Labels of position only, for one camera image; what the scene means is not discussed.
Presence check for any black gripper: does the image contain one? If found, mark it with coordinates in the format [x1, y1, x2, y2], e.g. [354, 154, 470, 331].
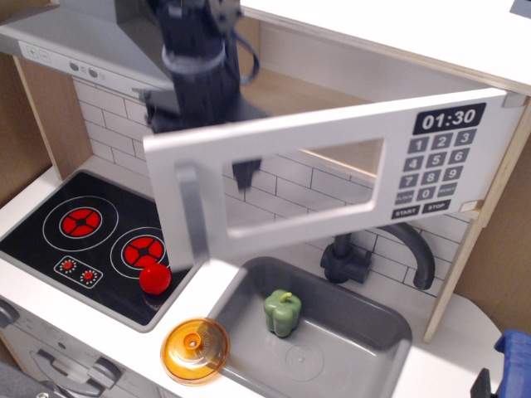
[142, 62, 268, 192]

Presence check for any white toy microwave door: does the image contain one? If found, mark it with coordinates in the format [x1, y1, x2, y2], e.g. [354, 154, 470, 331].
[144, 89, 526, 269]

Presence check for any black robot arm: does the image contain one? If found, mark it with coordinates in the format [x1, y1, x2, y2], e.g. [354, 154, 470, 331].
[142, 1, 267, 133]

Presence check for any dark grey toy faucet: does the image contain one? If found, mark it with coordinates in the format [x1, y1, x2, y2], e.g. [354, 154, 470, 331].
[320, 222, 436, 290]

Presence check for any wooden toy kitchen cabinet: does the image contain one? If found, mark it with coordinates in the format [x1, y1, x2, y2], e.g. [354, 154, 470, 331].
[192, 0, 531, 344]

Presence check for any red toy tomato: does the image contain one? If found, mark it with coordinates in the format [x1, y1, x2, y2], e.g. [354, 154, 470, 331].
[139, 264, 172, 295]

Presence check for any green toy bell pepper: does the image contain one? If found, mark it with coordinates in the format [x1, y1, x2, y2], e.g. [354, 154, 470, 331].
[264, 289, 302, 337]

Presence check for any black toy stove top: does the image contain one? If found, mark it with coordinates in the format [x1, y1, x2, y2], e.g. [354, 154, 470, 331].
[1, 171, 196, 332]

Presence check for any orange transparent pot lid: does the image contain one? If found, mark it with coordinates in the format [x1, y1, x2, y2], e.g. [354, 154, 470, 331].
[160, 318, 231, 386]

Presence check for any grey toy sink basin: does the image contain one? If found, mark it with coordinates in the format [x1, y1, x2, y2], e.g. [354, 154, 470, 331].
[209, 257, 412, 397]

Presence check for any grey toy range hood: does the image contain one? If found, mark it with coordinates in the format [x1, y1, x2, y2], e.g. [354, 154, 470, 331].
[1, 1, 173, 97]

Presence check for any grey toy oven front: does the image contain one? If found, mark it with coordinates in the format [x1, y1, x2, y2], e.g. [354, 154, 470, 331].
[1, 298, 163, 397]

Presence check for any black object at bottom edge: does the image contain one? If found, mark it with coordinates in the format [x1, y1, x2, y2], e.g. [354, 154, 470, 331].
[470, 368, 492, 398]

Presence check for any blue plastic object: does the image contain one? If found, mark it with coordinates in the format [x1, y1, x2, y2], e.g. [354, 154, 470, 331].
[494, 330, 530, 398]

